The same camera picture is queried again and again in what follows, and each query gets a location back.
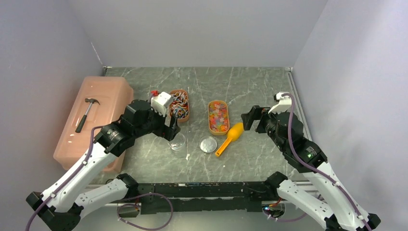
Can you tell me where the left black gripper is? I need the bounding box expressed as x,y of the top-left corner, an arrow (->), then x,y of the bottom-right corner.
134,103 -> 180,141

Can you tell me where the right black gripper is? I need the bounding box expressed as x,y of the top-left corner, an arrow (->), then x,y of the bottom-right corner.
241,104 -> 286,151

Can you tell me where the clear plastic jar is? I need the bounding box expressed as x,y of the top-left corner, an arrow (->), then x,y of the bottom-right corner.
168,133 -> 186,152

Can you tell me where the orange plastic scoop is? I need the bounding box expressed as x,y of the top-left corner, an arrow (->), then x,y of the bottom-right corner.
215,122 -> 244,157

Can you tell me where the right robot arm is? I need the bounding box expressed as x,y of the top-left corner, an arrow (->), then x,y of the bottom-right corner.
241,105 -> 381,231

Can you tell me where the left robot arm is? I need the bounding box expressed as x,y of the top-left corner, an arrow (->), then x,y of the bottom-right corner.
26,92 -> 180,231

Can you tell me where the tray of wrapped candies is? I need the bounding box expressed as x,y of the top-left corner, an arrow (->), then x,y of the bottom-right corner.
169,90 -> 190,123

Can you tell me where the tray of gummy candies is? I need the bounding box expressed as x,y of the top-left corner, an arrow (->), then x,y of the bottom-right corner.
208,100 -> 230,135

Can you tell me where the black hammer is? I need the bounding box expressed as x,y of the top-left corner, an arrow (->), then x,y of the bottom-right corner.
75,98 -> 100,133

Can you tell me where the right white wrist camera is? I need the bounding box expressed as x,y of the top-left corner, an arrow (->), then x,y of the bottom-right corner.
268,91 -> 292,114

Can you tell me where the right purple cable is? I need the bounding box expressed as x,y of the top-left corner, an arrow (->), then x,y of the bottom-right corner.
263,93 -> 372,231

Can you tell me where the purple cable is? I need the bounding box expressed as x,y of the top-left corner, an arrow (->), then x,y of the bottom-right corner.
116,192 -> 174,231
263,93 -> 372,231

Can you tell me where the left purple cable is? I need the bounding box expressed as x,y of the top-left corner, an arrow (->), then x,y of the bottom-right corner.
116,192 -> 174,231

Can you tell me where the aluminium table rail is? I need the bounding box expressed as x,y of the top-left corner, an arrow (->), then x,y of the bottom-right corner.
283,67 -> 313,187

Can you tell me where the black base frame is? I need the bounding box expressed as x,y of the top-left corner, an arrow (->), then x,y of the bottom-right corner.
119,172 -> 287,215

